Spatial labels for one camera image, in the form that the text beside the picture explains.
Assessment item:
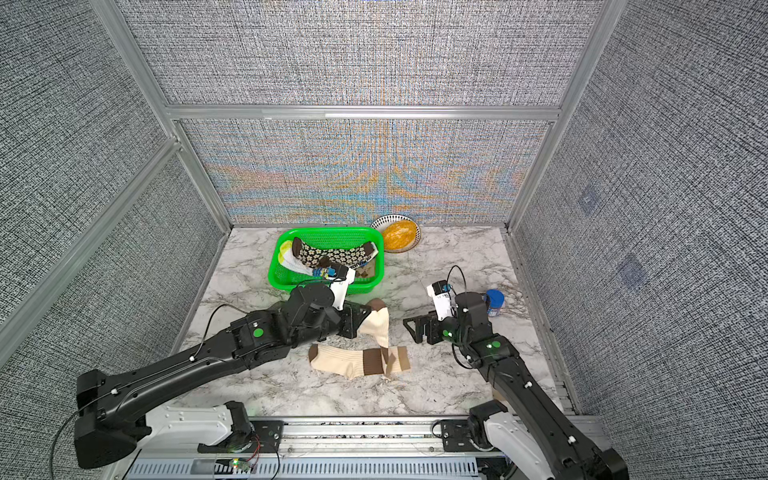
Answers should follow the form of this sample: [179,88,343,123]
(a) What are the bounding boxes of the orange fruit in bowl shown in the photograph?
[382,220,419,251]

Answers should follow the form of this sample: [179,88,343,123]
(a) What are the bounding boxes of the white sock blue yellow patches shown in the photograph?
[278,240,313,276]

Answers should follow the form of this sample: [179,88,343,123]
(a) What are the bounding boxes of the green plastic basket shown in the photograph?
[268,226,385,295]

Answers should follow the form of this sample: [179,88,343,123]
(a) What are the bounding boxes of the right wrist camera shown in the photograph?
[426,280,455,321]

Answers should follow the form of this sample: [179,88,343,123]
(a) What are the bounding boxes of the blue lid jar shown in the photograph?
[484,289,505,317]

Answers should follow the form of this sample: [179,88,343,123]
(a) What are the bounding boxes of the patterned white bowl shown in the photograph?
[370,214,421,253]

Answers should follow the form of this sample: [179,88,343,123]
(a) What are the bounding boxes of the aluminium front rail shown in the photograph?
[113,415,613,480]

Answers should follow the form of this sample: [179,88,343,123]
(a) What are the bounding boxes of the brown checkered argyle sock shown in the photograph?
[355,259,377,283]

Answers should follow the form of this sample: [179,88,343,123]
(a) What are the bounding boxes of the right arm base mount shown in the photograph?
[436,400,555,479]

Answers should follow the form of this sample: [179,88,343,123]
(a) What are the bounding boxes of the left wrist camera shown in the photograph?
[330,267,356,311]

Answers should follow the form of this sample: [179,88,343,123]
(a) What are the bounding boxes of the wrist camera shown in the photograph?
[426,280,455,321]
[330,267,356,311]

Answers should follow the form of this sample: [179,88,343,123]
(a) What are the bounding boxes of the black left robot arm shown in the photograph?
[74,283,375,469]

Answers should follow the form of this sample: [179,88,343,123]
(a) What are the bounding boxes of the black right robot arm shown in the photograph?
[403,292,629,479]

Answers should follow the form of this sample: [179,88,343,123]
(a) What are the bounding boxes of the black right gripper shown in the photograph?
[404,307,473,350]

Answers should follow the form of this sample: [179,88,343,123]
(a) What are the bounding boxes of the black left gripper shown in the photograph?
[292,301,375,352]

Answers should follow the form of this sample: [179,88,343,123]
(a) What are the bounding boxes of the brown beige striped sock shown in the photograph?
[357,298,390,349]
[308,344,411,379]

